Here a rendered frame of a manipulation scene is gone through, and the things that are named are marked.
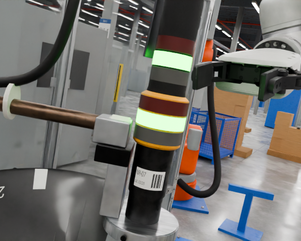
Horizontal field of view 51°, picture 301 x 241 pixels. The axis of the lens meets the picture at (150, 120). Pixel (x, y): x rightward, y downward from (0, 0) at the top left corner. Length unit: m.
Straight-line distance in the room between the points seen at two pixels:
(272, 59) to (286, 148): 9.11
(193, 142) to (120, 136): 3.86
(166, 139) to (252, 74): 0.21
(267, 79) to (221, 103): 7.98
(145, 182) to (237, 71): 0.23
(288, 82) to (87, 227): 0.31
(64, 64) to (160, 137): 0.84
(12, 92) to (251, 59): 0.29
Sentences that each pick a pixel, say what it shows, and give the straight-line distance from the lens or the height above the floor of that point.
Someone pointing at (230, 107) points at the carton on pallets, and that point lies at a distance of 8.29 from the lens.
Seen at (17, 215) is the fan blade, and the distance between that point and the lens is 0.46.
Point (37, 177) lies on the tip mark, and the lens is 0.48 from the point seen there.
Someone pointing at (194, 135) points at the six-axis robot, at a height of 0.93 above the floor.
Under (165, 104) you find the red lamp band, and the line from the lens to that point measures 0.26.
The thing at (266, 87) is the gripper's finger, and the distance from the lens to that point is 0.37.
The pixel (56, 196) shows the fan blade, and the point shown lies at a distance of 0.46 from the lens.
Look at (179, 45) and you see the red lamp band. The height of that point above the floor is 1.62.
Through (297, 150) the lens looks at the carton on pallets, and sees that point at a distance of 9.53.
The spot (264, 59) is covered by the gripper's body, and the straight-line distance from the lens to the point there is 0.44.
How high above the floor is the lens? 1.59
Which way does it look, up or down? 8 degrees down
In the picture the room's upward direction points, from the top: 11 degrees clockwise
